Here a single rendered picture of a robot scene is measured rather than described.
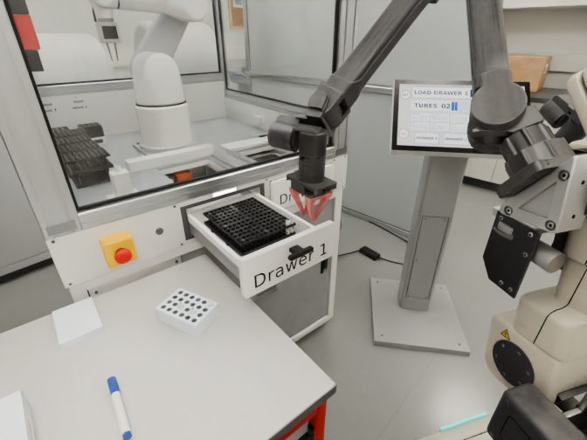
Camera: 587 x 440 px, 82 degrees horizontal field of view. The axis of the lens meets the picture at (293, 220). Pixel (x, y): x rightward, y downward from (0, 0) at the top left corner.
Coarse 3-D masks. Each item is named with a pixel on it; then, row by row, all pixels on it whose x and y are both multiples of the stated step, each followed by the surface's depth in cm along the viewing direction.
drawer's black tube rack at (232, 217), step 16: (224, 208) 104; (240, 208) 104; (256, 208) 104; (208, 224) 101; (224, 224) 95; (240, 224) 95; (256, 224) 95; (272, 224) 95; (224, 240) 94; (240, 240) 88; (272, 240) 94
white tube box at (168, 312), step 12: (180, 288) 87; (168, 300) 83; (180, 300) 84; (192, 300) 83; (204, 300) 83; (156, 312) 81; (168, 312) 79; (180, 312) 79; (204, 312) 79; (216, 312) 82; (168, 324) 81; (180, 324) 78; (192, 324) 76; (204, 324) 79
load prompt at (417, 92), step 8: (416, 88) 139; (424, 88) 138; (432, 88) 138; (440, 88) 137; (448, 88) 137; (456, 88) 137; (464, 88) 136; (416, 96) 138; (424, 96) 138; (432, 96) 137; (440, 96) 137; (448, 96) 136; (456, 96) 136; (464, 96) 136
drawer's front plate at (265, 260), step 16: (320, 224) 89; (288, 240) 82; (304, 240) 85; (320, 240) 89; (256, 256) 77; (272, 256) 80; (320, 256) 92; (240, 272) 77; (256, 272) 79; (272, 272) 82; (288, 272) 86; (256, 288) 81
